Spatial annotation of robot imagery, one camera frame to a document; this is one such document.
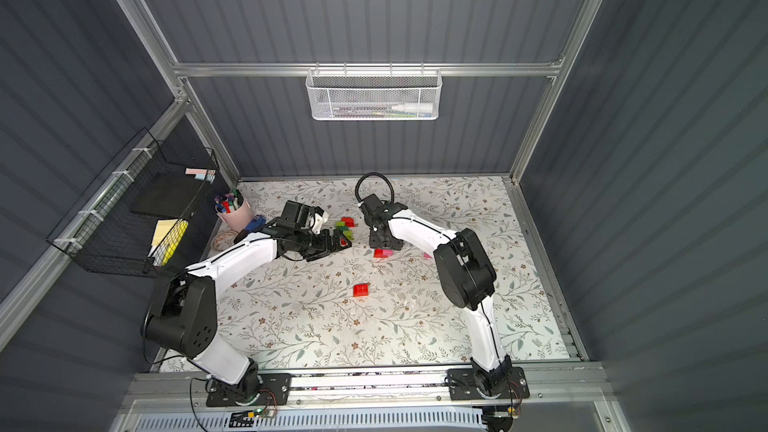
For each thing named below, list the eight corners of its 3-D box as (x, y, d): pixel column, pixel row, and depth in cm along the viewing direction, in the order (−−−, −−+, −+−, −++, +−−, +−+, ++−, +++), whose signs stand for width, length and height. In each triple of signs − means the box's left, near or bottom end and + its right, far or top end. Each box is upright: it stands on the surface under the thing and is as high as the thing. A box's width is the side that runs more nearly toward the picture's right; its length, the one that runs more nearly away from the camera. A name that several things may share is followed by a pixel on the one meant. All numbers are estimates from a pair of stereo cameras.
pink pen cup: (228, 234, 106) (210, 210, 96) (236, 214, 112) (220, 189, 101) (250, 234, 106) (235, 210, 96) (258, 214, 112) (243, 189, 101)
